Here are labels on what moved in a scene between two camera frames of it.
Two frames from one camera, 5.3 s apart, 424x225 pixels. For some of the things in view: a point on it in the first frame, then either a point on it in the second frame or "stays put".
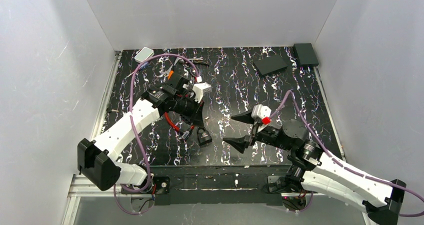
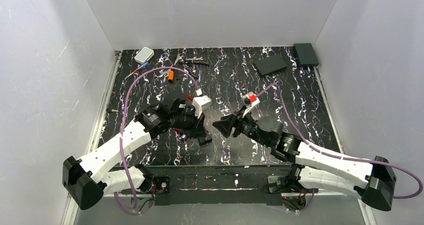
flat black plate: x=270 y=65 stays put
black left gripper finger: x=198 y=120 -> x=204 y=140
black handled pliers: x=197 y=60 stays put
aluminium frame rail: x=85 y=185 stays put
